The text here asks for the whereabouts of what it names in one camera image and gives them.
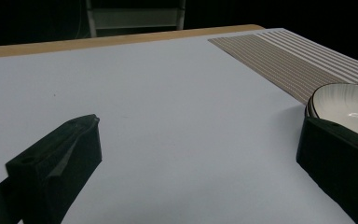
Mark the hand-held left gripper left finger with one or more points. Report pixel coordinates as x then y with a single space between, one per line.
59 158

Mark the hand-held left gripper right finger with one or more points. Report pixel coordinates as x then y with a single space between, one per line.
335 155

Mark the white ceramic bowl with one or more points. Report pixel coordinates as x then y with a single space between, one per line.
345 105

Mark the striped placemat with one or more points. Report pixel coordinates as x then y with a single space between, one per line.
292 59

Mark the dark chair back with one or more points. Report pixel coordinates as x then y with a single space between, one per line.
133 17

